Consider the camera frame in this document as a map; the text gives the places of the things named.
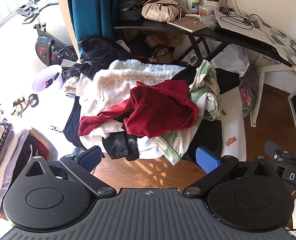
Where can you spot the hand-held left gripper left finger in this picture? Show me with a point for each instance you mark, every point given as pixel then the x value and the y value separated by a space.
pixel 90 158

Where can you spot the geometric patterned mat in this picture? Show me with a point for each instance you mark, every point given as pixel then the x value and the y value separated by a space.
pixel 283 42

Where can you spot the teal curtain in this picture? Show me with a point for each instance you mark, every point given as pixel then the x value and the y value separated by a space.
pixel 93 10

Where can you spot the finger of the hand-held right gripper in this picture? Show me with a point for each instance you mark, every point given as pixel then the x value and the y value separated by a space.
pixel 274 148

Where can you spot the white knit cloth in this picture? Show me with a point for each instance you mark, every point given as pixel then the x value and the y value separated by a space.
pixel 88 97

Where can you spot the white plastic bag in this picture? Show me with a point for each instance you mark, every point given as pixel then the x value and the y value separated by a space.
pixel 230 60

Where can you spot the white table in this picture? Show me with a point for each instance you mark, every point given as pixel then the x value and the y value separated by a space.
pixel 234 120

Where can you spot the clear bag with pink contents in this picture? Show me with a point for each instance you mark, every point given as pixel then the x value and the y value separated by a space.
pixel 248 95

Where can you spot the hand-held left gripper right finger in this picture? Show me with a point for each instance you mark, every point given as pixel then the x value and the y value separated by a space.
pixel 208 160

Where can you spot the purple plastic basin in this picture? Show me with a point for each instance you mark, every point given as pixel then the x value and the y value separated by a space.
pixel 41 80

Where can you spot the brown notebook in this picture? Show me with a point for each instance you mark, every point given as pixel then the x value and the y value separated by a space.
pixel 188 25

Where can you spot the black bag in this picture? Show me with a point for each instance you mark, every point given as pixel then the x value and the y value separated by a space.
pixel 131 13

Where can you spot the dark red garment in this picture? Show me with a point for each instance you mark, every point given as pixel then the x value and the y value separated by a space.
pixel 158 105

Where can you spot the cardboard box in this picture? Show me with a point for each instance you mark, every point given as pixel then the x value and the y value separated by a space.
pixel 160 55

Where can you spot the black slide sandal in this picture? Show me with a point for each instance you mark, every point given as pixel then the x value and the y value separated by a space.
pixel 34 100

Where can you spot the black leather jacket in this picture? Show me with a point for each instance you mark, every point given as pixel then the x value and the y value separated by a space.
pixel 98 50

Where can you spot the dark jeans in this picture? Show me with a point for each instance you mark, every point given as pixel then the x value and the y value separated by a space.
pixel 118 145

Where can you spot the green floral cloth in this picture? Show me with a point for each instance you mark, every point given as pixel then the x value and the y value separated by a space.
pixel 203 80

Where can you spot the black desk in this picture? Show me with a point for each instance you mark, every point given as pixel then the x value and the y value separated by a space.
pixel 213 36

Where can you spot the black exercise bike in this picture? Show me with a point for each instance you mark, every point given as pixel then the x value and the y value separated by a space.
pixel 44 47

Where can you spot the stack of folded clothes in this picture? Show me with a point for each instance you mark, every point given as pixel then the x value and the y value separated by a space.
pixel 2 150

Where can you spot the grey adapter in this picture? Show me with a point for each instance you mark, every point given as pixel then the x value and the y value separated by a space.
pixel 247 21

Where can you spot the beige sandal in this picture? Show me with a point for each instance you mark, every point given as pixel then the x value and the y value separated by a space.
pixel 17 111
pixel 21 103

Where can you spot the black cloth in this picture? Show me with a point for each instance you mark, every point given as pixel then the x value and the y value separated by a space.
pixel 73 125
pixel 228 80
pixel 208 135

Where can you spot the small red object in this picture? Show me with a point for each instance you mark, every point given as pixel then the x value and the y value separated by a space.
pixel 257 26

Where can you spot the white fluffy coat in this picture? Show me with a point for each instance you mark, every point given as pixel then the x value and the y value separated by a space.
pixel 128 80

